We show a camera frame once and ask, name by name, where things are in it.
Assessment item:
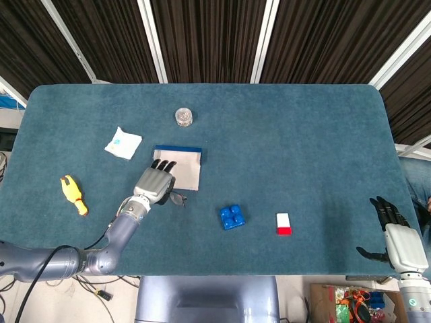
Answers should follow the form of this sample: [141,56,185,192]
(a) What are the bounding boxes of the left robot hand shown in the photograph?
[133,159,178,205]

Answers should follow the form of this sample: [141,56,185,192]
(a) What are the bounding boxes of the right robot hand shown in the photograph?
[356,196,430,275]

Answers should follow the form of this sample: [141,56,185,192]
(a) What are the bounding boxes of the wire-frame eyeglasses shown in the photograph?
[168,190,188,208]

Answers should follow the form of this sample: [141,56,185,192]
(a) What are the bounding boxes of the cardboard box of toys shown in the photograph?
[309,283,407,323]

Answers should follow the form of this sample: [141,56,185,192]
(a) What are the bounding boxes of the white tissue packet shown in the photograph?
[104,126,143,160]

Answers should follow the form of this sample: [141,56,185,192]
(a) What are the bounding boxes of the small blue bin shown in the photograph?
[368,291,385,309]

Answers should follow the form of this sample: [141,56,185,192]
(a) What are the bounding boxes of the clear round plastic jar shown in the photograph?
[174,107,195,128]

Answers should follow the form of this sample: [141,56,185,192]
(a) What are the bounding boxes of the blue jeans leg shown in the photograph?
[398,155,431,216]

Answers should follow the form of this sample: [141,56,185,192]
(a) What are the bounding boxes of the yellow rubber chicken toy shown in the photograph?
[59,174,89,217]

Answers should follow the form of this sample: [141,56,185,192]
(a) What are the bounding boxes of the blue four-stud building block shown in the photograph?
[219,204,246,231]

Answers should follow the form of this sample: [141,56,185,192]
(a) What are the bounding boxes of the green packet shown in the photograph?
[335,303,352,323]

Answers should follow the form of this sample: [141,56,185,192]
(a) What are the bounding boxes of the teal table cloth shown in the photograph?
[0,83,422,277]

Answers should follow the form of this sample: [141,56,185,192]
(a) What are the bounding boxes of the red and white eraser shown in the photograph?
[275,212,293,236]

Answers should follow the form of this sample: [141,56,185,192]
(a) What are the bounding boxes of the blue-grey robot torso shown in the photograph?
[134,275,280,323]

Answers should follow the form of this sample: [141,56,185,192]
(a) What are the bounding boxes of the dark brown pleated curtain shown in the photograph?
[0,0,431,149]

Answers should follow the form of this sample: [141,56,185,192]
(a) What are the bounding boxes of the blue plastic sheet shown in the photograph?
[0,94,26,110]

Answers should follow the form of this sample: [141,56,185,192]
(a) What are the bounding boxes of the white frame rail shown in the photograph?
[394,134,431,159]

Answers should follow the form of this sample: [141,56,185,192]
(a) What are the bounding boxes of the black floor cables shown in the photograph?
[0,275,141,323]

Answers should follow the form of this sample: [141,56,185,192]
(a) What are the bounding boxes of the white frame post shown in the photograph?
[137,0,168,84]
[250,0,281,84]
[368,11,431,91]
[40,0,112,84]
[0,75,28,108]

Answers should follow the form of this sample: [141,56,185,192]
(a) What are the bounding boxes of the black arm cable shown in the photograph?
[14,218,116,323]

